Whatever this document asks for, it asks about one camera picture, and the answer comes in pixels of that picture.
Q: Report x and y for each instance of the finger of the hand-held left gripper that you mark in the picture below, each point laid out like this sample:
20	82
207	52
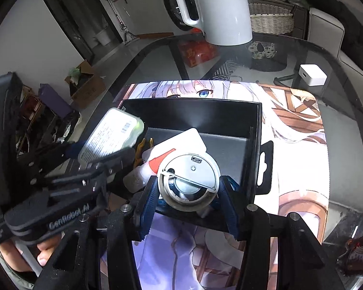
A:
72	149
115	160

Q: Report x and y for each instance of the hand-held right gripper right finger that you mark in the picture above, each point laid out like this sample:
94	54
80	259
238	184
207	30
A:
231	211

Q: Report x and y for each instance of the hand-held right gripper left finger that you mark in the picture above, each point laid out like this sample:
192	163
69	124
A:
146	208

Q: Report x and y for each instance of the clear plastic case with label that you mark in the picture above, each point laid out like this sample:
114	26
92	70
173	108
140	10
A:
115	133

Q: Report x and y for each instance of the yellow plastic tweezers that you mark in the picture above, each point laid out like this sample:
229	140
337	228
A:
142	148

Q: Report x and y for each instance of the round white device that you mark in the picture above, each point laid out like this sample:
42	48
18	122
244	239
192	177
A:
189	181

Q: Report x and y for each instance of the black storage box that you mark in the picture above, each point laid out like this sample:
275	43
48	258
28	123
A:
199	113

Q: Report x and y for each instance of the person's left hand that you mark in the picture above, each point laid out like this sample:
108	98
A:
45	258

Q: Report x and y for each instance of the white and red packet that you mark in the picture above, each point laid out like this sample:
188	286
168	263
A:
158	161

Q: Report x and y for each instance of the shoe rack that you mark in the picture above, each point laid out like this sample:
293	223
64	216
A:
39	120

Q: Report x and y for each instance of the purple bag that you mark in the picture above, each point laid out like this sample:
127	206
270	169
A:
53	99

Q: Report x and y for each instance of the black hang tab card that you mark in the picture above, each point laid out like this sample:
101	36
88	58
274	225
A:
265	169

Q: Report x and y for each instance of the cardboard box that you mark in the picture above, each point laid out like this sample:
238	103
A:
89	90

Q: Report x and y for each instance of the white flat card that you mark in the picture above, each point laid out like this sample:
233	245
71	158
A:
187	140

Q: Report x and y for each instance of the printed desk mat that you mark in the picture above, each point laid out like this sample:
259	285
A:
296	157

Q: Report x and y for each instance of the white trash bin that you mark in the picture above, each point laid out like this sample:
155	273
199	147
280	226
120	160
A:
102	37

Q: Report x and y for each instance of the mop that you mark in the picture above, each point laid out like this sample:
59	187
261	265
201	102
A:
122	27

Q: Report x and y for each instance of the brown shoe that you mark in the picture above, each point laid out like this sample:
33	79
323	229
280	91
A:
358	253

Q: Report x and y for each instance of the red box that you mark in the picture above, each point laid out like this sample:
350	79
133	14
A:
199	54

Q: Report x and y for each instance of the white power adapter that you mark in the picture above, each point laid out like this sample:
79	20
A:
313	75

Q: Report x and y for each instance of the white washing machine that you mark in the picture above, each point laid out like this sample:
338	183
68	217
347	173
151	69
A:
169	3

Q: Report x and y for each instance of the white electric kettle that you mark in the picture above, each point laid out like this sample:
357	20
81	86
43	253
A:
220	9

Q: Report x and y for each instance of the wicker basket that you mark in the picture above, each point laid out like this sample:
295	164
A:
272	18

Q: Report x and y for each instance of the beige sofa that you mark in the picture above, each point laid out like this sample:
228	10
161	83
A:
323	30

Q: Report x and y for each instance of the black jacket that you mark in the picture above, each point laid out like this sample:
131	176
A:
344	15

